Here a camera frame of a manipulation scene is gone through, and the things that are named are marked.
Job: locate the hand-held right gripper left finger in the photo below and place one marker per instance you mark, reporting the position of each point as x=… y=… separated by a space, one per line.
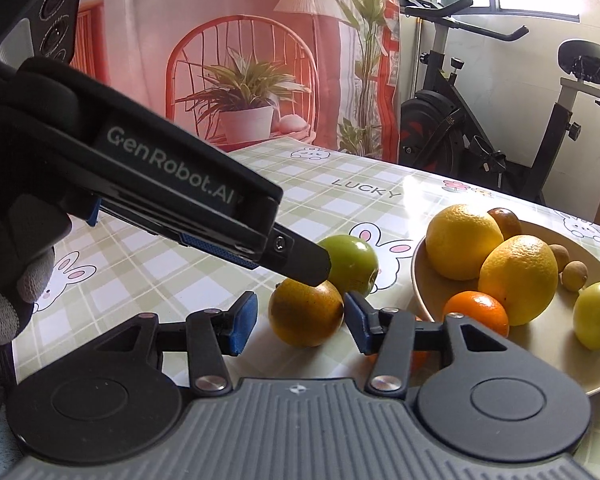
x=242 y=322

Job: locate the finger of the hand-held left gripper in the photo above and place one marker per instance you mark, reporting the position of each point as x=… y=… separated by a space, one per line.
x=305 y=262

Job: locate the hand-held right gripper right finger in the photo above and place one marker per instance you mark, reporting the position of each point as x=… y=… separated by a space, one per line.
x=357 y=322

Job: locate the yellowish speckled orange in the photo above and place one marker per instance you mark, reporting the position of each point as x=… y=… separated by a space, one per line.
x=305 y=315

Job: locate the small deep orange tangerine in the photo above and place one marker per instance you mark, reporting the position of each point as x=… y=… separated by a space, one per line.
x=477 y=312

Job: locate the bright yellow lemon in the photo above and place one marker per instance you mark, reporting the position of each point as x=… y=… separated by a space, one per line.
x=460 y=240

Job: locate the orange-yellow large citrus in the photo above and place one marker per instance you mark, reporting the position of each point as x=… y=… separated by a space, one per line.
x=517 y=280

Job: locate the brownish red round fruit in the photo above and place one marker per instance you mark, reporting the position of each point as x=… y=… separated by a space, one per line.
x=506 y=222

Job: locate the beige round plate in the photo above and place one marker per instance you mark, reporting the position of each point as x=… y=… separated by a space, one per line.
x=545 y=355

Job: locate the small brown longan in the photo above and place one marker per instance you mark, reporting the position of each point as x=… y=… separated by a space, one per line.
x=573 y=275
x=561 y=256

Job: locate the person's left hand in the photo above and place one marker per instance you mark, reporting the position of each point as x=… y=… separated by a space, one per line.
x=10 y=230

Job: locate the green checked bunny tablecloth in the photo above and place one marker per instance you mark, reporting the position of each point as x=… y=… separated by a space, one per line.
x=180 y=280

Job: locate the printed pink backdrop curtain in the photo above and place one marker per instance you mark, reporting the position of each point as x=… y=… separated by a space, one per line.
x=145 y=35

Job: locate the black exercise bike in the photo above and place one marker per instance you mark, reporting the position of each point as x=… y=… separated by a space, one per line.
x=440 y=125

